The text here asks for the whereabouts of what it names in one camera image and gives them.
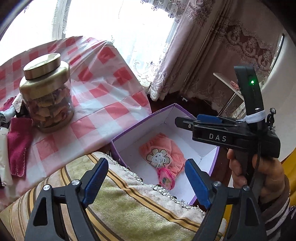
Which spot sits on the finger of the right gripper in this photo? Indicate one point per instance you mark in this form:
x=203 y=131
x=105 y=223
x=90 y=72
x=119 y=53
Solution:
x=184 y=123
x=203 y=118

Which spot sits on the pink small plush pouch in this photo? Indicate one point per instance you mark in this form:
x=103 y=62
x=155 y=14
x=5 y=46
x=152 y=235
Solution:
x=166 y=179

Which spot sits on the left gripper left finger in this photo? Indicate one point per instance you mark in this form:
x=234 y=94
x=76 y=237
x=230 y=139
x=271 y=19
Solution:
x=46 y=221

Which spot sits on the pink flower towel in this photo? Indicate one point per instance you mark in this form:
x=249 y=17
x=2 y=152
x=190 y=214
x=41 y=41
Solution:
x=161 y=151

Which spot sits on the pink curtain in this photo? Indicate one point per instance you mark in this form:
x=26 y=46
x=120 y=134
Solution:
x=213 y=37

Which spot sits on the white lace curtain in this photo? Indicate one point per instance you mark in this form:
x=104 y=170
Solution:
x=140 y=30

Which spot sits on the black binder clip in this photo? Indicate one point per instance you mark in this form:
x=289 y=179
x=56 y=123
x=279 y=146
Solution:
x=21 y=110

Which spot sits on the purple cardboard box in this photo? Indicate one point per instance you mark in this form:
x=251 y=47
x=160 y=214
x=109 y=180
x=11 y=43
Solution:
x=125 y=149

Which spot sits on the light blue towel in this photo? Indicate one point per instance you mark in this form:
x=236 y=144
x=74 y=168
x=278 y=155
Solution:
x=7 y=115

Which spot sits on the person's right forearm sleeve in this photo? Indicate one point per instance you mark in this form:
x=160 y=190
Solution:
x=276 y=213

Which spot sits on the magenta knit glove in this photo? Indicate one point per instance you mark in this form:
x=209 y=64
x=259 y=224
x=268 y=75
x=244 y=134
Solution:
x=20 y=137

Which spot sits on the striped sofa cushion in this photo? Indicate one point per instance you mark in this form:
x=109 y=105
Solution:
x=125 y=208

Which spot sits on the red checkered tablecloth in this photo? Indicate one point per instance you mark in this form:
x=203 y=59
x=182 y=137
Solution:
x=107 y=98

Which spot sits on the person's right hand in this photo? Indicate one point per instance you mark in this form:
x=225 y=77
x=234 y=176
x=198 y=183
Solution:
x=269 y=171

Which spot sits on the white floral cloth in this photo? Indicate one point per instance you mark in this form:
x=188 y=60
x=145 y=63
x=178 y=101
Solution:
x=17 y=103

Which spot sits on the white tissue pack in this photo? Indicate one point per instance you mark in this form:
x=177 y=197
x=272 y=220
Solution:
x=6 y=178

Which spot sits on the glass jar with gold lid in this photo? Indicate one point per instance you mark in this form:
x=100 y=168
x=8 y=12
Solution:
x=46 y=92

